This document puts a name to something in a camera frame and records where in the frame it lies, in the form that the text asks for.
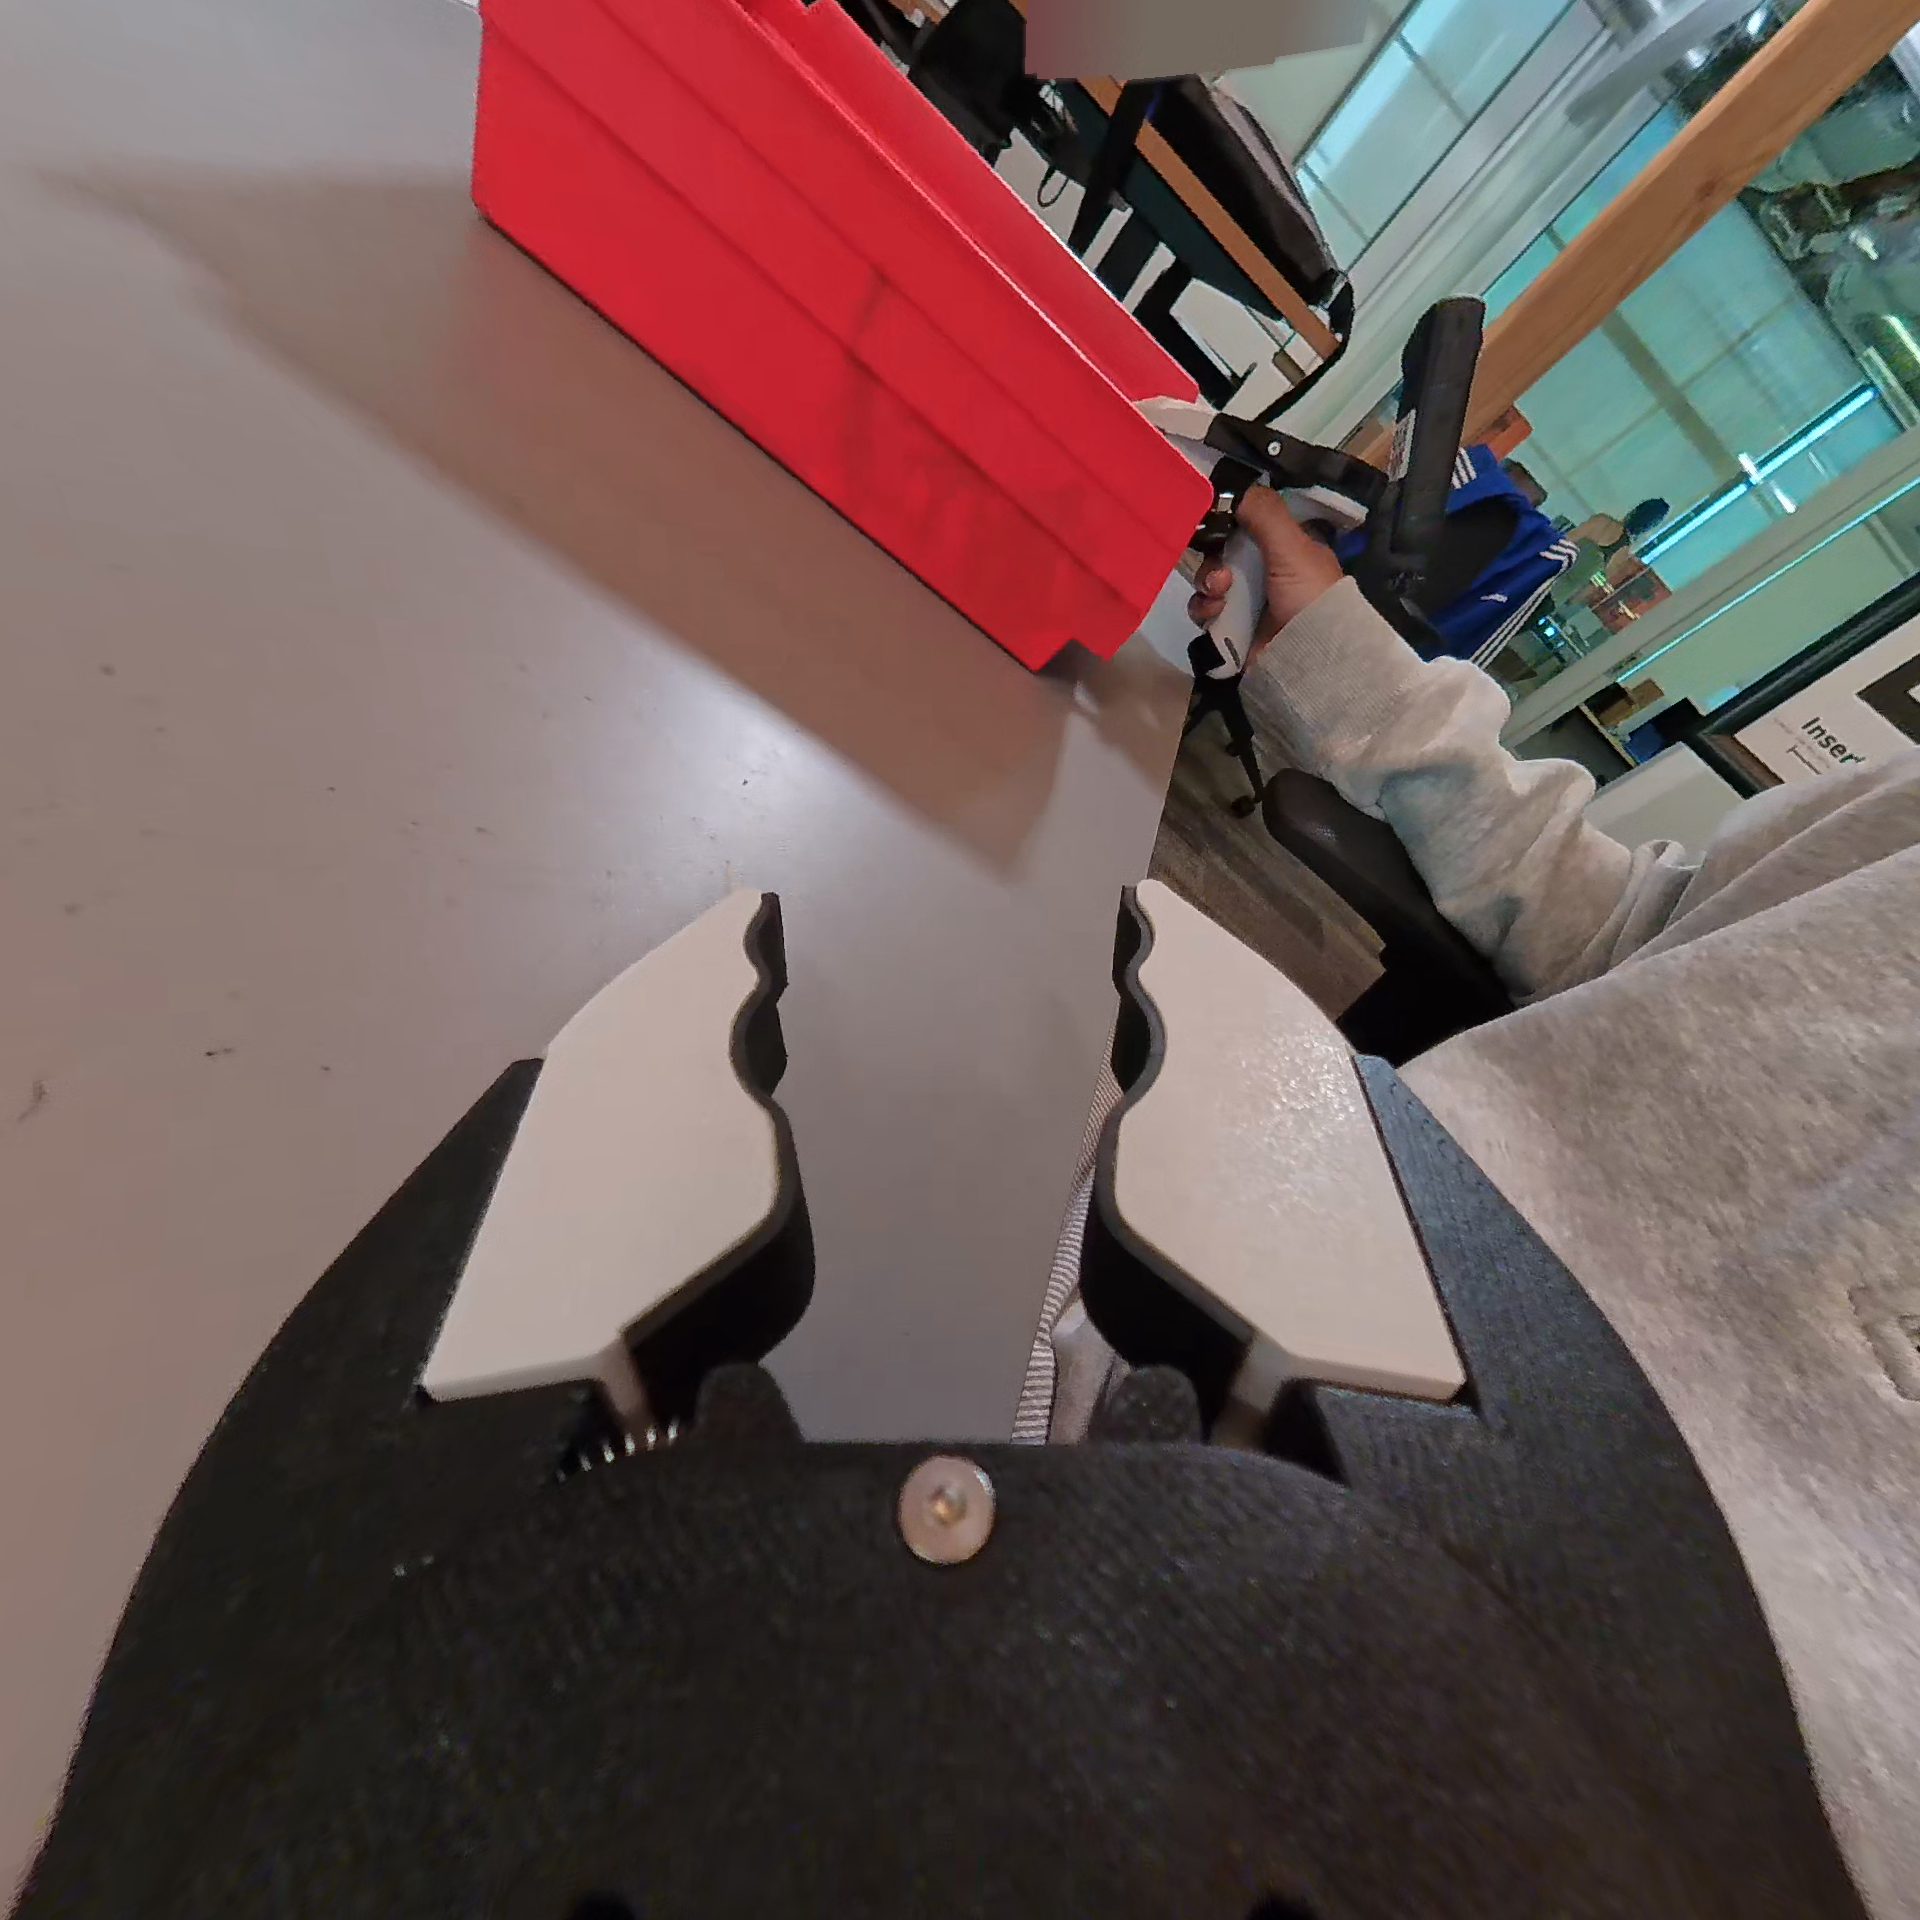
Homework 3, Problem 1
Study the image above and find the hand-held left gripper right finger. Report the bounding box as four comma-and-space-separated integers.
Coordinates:
1087, 878, 1471, 1450

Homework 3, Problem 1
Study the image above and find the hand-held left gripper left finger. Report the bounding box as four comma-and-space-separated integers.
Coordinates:
421, 890, 818, 1420

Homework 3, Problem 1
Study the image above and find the red plastic bin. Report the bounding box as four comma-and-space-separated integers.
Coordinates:
470, 0, 1215, 671

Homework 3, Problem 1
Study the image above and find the person's right forearm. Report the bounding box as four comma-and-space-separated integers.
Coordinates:
1237, 576, 1695, 998

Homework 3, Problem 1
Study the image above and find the grey desk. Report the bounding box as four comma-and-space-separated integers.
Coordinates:
0, 0, 1202, 1741

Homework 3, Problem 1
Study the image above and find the person's right hand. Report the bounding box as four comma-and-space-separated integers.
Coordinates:
1190, 486, 1343, 654

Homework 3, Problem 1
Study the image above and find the black office chair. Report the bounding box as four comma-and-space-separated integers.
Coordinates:
1183, 298, 1502, 819

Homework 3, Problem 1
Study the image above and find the wooden table with black legs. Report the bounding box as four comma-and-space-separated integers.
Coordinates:
838, 0, 1353, 378

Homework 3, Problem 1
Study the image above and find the blue jacket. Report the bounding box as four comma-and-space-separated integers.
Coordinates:
1350, 442, 1577, 663

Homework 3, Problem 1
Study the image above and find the black bag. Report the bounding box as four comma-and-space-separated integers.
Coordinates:
1162, 76, 1361, 324

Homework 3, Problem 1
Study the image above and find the black chair seat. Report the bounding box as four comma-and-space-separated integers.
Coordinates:
1260, 767, 1518, 1059

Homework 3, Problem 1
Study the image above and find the wooden beam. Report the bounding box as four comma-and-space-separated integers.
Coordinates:
1477, 0, 1920, 436

